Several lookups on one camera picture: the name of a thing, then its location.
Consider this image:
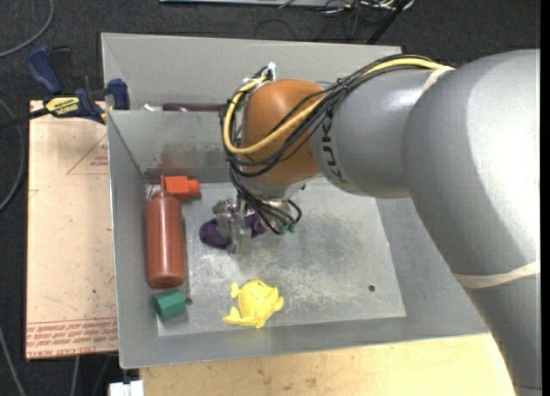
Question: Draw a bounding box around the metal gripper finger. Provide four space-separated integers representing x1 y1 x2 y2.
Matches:
226 216 254 256
212 198 235 239

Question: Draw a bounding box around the purple soft toy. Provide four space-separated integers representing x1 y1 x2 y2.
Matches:
198 212 268 250

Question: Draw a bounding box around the red-brown spray bottle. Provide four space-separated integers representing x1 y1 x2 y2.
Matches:
144 174 201 290

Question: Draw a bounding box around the yellow toy fish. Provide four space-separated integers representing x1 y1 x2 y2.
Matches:
221 278 285 330

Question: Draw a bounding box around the grey metal bin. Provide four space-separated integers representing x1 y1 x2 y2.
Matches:
101 32 490 370

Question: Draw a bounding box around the green hexagonal block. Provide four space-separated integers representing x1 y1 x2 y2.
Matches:
152 288 188 323

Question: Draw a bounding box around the dark purple long object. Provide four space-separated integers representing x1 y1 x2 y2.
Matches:
162 101 229 113

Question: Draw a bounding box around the brown cardboard board red print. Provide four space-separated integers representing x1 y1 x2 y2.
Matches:
25 100 120 362

